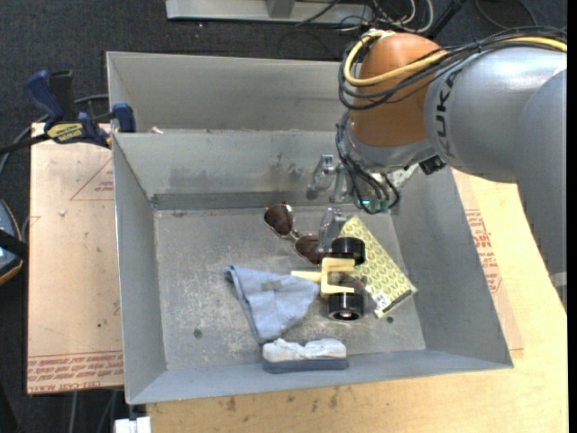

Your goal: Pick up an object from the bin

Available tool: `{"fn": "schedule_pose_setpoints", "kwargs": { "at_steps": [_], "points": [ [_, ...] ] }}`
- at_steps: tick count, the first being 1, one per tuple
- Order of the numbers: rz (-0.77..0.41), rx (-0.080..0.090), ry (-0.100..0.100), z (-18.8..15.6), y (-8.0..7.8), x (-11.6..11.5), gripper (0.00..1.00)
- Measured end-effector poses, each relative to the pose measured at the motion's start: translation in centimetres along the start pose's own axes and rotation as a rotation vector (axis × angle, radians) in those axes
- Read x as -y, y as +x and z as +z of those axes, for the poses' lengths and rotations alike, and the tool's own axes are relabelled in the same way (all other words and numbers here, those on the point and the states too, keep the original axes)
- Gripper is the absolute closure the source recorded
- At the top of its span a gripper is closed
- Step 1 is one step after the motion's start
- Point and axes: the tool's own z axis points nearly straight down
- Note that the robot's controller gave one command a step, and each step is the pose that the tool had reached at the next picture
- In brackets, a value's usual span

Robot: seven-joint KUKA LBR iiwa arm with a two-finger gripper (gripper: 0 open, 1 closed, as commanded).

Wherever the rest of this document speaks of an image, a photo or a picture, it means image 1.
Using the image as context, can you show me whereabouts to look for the cream toy axle, black wheels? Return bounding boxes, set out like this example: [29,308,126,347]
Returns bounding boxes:
[289,236,370,323]

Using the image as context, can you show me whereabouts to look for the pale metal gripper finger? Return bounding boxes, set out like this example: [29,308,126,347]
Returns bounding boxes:
[317,207,348,253]
[306,153,339,200]

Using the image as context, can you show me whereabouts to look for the green patterned flat packet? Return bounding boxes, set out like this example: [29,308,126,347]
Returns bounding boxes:
[337,216,419,320]

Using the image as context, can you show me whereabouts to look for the brown cardboard board, red print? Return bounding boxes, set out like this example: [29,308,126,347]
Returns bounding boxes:
[25,121,527,397]

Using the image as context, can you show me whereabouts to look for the brown lens sunglasses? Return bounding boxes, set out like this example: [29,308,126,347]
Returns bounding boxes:
[262,202,326,266]

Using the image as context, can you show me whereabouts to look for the blue-grey cloth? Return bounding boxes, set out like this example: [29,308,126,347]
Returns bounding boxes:
[224,264,322,345]

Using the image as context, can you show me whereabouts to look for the grey metal bin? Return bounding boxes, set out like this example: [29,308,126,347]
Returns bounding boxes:
[105,51,516,406]

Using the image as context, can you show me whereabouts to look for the black cylinder on white bracket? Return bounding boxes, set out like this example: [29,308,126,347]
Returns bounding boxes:
[389,152,448,187]

